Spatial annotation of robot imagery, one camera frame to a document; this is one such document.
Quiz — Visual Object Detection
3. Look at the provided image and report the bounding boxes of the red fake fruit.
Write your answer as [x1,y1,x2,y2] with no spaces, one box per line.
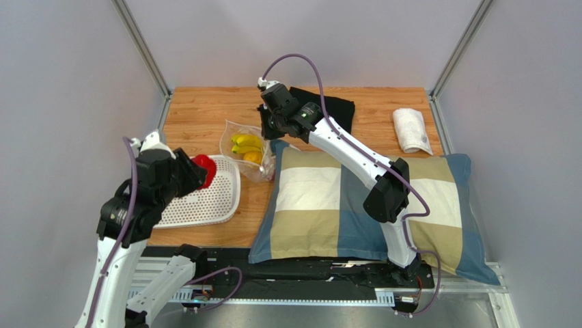
[191,154,217,189]

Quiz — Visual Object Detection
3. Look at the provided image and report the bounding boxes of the clear zip top bag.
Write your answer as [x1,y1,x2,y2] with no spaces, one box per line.
[219,120,276,182]

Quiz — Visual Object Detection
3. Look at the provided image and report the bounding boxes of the yellow fake bananas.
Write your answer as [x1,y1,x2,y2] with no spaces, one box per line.
[231,134,262,154]

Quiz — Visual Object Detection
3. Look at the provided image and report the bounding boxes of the orange fake mango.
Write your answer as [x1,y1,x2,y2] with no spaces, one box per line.
[243,151,263,165]

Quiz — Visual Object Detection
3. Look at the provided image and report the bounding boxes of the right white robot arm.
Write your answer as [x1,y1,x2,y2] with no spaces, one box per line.
[258,79,421,277]

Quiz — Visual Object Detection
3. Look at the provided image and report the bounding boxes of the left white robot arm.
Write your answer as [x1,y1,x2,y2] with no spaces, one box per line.
[76,148,208,327]

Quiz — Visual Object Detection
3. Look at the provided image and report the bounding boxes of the white perforated plastic basket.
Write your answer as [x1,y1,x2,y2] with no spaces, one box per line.
[154,155,241,229]

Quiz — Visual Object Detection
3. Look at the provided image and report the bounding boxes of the black folded cloth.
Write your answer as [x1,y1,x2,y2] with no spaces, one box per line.
[289,87,356,133]

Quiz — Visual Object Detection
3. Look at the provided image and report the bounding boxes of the plaid checkered pillow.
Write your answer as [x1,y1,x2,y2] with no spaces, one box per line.
[248,140,499,285]

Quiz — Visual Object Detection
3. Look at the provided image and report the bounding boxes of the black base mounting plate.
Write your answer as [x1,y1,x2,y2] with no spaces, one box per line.
[122,245,435,301]

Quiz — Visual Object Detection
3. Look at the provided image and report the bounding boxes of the white rolled towel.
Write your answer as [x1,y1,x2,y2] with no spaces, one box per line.
[393,108,434,155]

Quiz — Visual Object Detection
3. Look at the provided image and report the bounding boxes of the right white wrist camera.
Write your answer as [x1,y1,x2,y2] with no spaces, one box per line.
[257,77,280,92]

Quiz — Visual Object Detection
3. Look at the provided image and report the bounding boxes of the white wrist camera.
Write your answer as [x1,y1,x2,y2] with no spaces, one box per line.
[257,77,280,92]
[130,129,176,159]

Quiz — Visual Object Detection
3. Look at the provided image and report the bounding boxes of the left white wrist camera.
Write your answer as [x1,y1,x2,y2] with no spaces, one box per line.
[130,129,176,159]

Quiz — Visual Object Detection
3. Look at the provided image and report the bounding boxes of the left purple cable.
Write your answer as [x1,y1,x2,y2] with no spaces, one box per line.
[84,136,243,328]

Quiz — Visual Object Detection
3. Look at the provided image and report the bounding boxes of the purple cable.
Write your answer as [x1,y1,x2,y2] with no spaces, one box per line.
[261,53,443,317]
[84,136,243,328]

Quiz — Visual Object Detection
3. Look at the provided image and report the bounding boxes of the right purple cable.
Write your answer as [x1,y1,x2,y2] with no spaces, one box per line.
[261,53,443,317]

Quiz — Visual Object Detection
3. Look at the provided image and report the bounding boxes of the aluminium frame rail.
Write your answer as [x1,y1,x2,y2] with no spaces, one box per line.
[100,249,518,327]

